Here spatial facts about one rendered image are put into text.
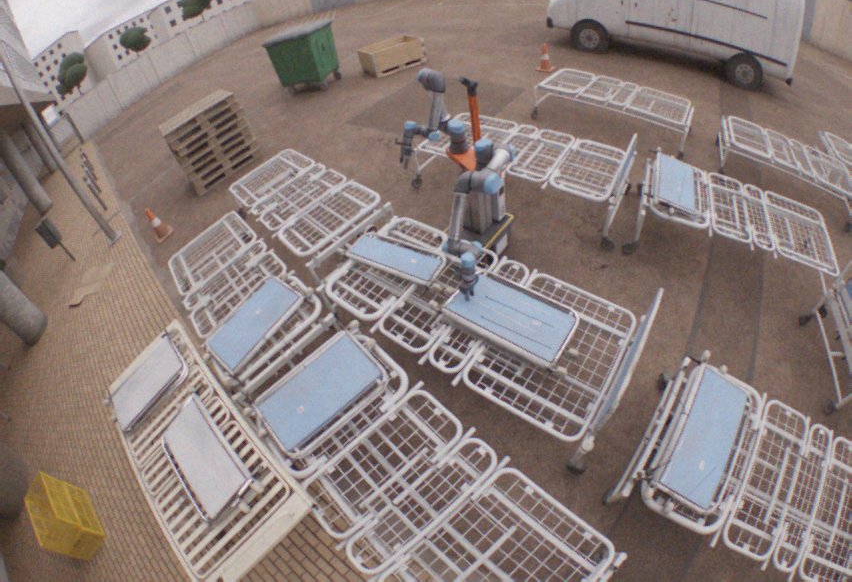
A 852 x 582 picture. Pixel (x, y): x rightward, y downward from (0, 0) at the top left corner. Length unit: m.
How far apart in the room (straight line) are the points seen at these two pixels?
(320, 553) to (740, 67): 9.26
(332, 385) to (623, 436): 1.81
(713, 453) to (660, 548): 0.73
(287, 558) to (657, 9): 9.18
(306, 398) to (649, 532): 2.17
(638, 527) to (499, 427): 1.12
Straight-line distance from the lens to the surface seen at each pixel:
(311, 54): 7.78
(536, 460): 2.41
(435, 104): 2.55
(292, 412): 2.17
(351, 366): 2.14
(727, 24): 8.41
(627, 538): 2.48
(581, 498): 2.42
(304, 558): 2.64
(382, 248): 2.69
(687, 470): 2.02
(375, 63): 7.80
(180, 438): 2.47
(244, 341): 2.63
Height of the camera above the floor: 2.35
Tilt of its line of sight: 47 degrees down
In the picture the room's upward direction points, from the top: 14 degrees counter-clockwise
